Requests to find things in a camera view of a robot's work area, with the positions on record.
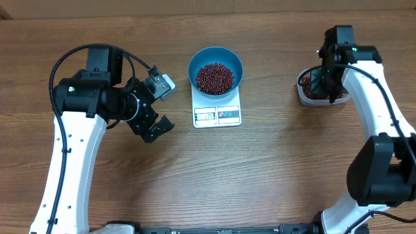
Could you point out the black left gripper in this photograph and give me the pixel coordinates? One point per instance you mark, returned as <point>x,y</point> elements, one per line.
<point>147,123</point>

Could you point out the clear plastic container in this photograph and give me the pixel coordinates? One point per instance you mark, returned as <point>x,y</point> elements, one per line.
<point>342,98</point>

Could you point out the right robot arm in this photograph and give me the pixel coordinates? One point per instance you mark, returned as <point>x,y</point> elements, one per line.
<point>383,173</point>

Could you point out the white kitchen scale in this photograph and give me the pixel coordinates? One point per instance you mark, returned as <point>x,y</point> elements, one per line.
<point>208,112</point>

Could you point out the beans in blue bowl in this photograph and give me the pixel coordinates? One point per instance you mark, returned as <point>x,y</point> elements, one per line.
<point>214,79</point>

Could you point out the blue bowl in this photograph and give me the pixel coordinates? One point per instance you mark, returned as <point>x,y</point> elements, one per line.
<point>216,54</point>

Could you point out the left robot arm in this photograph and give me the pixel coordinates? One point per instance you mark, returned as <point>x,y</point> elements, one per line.
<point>85,106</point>

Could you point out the red adzuki beans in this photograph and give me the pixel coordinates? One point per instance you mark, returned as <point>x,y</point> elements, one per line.
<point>307,89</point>

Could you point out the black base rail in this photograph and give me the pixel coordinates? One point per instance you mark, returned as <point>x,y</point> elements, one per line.
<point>134,228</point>

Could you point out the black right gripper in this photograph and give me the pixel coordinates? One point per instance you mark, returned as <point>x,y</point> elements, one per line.
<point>332,92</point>

